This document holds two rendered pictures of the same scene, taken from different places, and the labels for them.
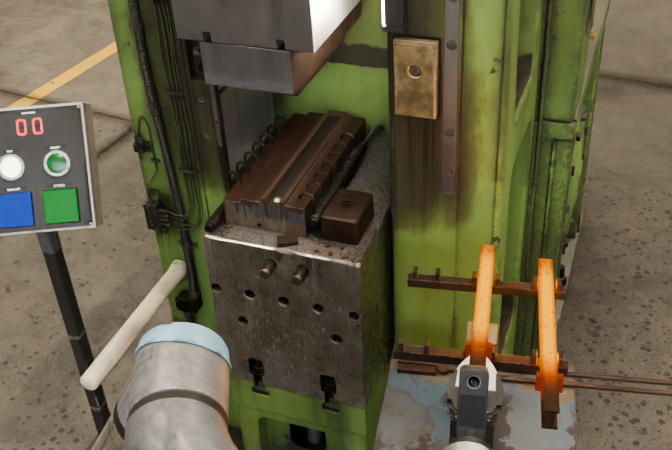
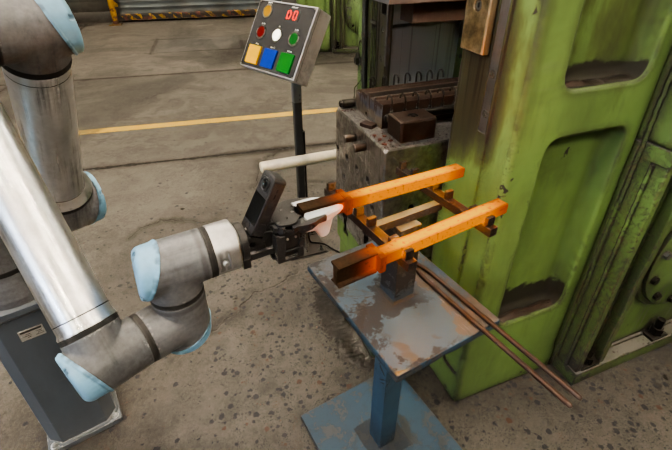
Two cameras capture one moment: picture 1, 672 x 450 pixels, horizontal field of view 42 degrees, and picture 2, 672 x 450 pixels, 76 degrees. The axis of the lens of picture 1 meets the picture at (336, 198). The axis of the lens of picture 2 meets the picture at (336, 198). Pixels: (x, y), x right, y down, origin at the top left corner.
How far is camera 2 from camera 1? 1.14 m
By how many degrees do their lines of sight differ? 39
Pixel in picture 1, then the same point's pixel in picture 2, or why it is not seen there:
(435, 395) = not seen: hidden behind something
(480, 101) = (520, 44)
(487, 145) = (515, 92)
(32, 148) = (288, 27)
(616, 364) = (654, 417)
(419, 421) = not seen: hidden behind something
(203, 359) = not seen: outside the picture
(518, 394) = (433, 303)
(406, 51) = not seen: outside the picture
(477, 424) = (253, 220)
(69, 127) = (306, 20)
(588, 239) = not seen: outside the picture
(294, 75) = not seen: outside the picture
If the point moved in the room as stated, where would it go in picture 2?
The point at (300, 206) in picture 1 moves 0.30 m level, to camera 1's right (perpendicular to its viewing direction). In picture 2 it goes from (383, 103) to (469, 132)
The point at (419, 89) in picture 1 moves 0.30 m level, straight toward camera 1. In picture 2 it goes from (477, 23) to (383, 40)
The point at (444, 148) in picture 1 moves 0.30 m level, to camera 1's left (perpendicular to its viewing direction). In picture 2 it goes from (487, 88) to (393, 65)
